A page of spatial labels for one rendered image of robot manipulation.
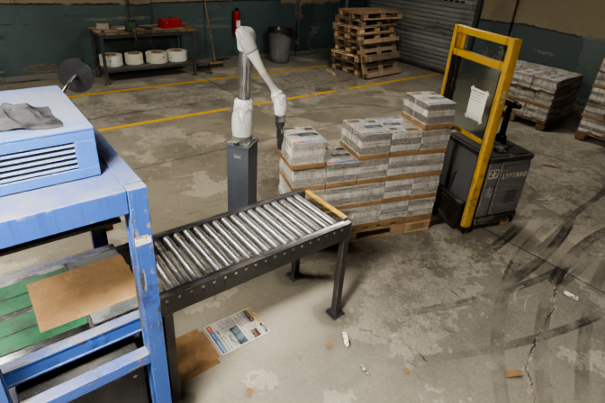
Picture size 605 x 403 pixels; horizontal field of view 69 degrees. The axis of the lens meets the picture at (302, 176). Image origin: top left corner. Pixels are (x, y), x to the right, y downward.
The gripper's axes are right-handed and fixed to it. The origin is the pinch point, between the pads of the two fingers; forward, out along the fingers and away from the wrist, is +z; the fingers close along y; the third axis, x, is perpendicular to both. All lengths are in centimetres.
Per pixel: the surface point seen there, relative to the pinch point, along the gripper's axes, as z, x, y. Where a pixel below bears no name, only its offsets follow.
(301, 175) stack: 20.6, -13.5, -18.6
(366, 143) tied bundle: -3, -70, -18
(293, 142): -10.2, -4.2, -20.8
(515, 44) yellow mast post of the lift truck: -86, -178, -38
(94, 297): 16, 133, -126
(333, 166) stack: 15.5, -41.5, -18.7
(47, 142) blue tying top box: -75, 134, -149
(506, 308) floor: 96, -147, -130
